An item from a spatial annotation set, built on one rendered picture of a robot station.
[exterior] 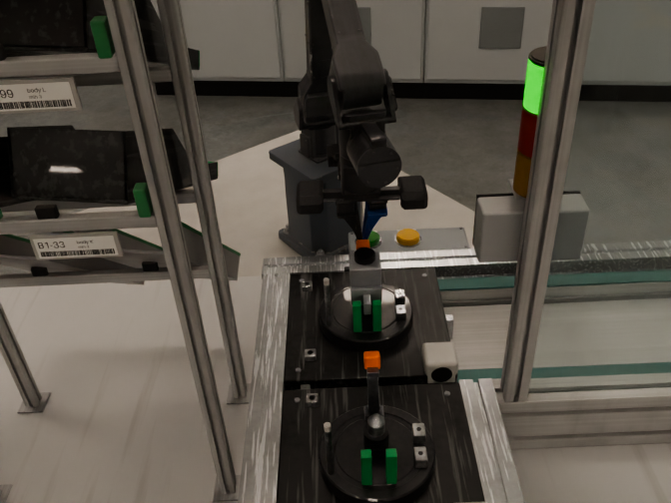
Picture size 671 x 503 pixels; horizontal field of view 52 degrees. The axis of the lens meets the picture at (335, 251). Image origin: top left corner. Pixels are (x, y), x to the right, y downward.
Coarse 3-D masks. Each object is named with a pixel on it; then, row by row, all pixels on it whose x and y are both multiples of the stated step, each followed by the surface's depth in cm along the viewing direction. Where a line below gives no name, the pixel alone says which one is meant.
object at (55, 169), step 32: (32, 128) 71; (64, 128) 81; (32, 160) 72; (64, 160) 71; (96, 160) 70; (128, 160) 70; (32, 192) 72; (64, 192) 72; (96, 192) 71; (128, 192) 71
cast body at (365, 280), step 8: (360, 248) 99; (368, 248) 98; (352, 256) 99; (360, 256) 97; (368, 256) 97; (376, 256) 98; (352, 264) 97; (360, 264) 97; (368, 264) 97; (376, 264) 97; (352, 272) 96; (360, 272) 96; (368, 272) 96; (376, 272) 96; (352, 280) 97; (360, 280) 97; (368, 280) 97; (376, 280) 97; (352, 288) 98; (360, 288) 98; (368, 288) 98; (376, 288) 97; (352, 296) 98; (360, 296) 98; (368, 296) 98; (376, 296) 98; (368, 304) 96; (368, 312) 97
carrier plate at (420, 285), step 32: (320, 288) 111; (416, 288) 110; (288, 320) 106; (416, 320) 104; (288, 352) 100; (320, 352) 100; (352, 352) 99; (384, 352) 99; (416, 352) 99; (288, 384) 96; (320, 384) 96; (352, 384) 96; (384, 384) 96
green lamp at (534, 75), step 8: (528, 64) 69; (528, 72) 70; (536, 72) 68; (528, 80) 70; (536, 80) 69; (528, 88) 70; (536, 88) 69; (528, 96) 71; (536, 96) 70; (528, 104) 71; (536, 104) 70; (536, 112) 70
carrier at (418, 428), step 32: (416, 384) 94; (448, 384) 94; (288, 416) 90; (320, 416) 90; (352, 416) 87; (384, 416) 87; (416, 416) 90; (448, 416) 89; (288, 448) 86; (320, 448) 84; (352, 448) 84; (384, 448) 81; (416, 448) 81; (448, 448) 85; (288, 480) 83; (320, 480) 82; (352, 480) 80; (384, 480) 80; (416, 480) 80; (448, 480) 82
